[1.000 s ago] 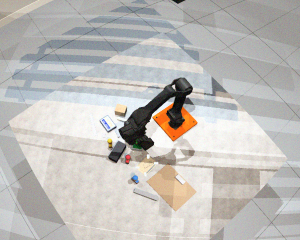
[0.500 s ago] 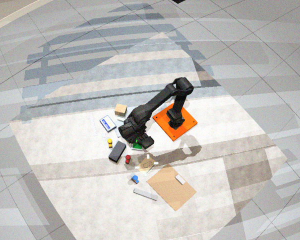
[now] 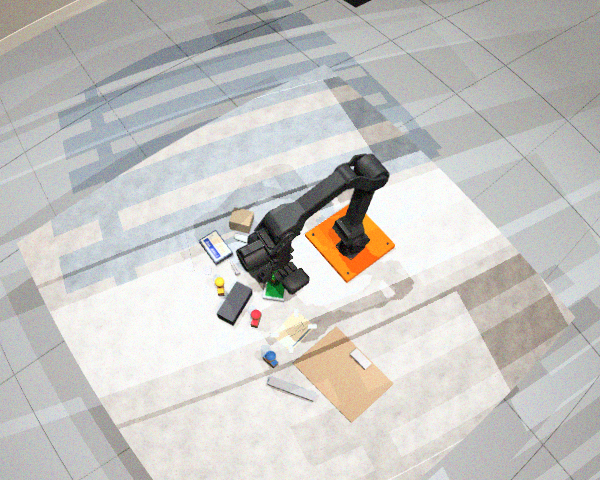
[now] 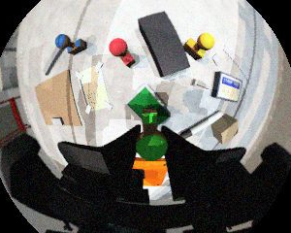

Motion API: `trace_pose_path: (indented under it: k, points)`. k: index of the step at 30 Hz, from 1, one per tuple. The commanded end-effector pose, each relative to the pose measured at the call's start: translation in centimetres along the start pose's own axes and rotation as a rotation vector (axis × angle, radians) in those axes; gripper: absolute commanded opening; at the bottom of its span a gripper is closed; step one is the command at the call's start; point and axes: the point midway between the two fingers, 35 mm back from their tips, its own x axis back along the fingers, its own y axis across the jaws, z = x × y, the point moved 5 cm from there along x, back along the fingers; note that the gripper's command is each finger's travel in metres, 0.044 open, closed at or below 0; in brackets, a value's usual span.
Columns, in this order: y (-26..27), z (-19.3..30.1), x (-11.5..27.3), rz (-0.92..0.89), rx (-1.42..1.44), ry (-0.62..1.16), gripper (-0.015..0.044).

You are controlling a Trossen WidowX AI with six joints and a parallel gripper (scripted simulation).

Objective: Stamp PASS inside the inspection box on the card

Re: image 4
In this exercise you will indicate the yellow stamp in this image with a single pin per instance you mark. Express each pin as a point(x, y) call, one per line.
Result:
point(204, 42)

